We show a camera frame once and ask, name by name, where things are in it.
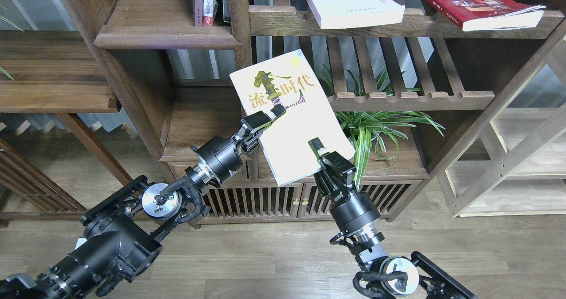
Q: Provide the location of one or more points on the maroon spine upright book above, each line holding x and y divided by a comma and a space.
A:
198, 13

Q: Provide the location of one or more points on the dark slatted wooden chair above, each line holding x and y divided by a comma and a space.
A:
19, 176

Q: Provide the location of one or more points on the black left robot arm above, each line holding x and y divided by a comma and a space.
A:
124, 232

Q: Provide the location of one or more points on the dark wooden side table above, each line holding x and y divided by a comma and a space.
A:
55, 72

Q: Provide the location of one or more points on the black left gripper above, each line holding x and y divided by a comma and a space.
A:
220, 157

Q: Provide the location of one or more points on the red white spine book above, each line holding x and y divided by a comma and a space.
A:
209, 11

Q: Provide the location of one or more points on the green spider plant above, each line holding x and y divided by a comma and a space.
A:
367, 130

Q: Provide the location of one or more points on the dark wooden bookshelf cabinet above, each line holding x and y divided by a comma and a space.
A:
425, 62

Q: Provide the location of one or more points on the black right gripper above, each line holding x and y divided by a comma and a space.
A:
354, 212

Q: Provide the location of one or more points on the yellow green cover book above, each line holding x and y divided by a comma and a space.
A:
290, 81

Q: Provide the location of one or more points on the white lilac cover book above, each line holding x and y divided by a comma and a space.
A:
345, 14

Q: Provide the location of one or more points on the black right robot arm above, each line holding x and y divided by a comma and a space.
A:
381, 276

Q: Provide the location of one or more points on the light wooden rack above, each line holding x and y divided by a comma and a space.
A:
524, 173

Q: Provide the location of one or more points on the red cover book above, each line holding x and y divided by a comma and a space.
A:
478, 15

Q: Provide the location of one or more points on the dark spine upright book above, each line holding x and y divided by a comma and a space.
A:
226, 13

